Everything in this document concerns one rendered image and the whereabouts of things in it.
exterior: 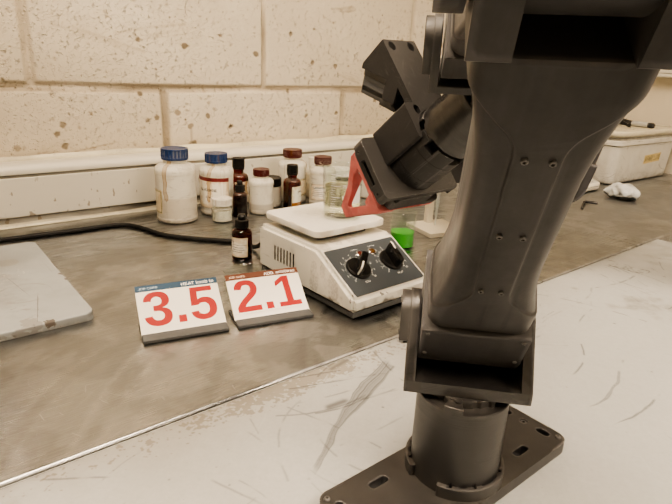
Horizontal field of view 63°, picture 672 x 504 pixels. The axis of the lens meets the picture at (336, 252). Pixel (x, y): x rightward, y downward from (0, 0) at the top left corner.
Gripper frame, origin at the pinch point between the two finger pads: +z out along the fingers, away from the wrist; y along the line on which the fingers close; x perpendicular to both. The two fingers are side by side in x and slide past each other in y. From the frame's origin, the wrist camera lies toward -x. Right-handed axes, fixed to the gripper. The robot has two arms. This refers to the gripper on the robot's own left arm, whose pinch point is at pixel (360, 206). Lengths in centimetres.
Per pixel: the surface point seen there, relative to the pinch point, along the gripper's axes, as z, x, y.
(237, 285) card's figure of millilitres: 13.4, 2.0, 10.5
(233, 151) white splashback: 46, -34, -16
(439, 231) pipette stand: 20.6, -0.6, -34.0
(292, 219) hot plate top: 12.8, -4.7, 0.1
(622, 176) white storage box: 24, -5, -116
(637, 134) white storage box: 16, -13, -116
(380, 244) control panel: 8.3, 2.6, -8.2
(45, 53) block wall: 38, -51, 16
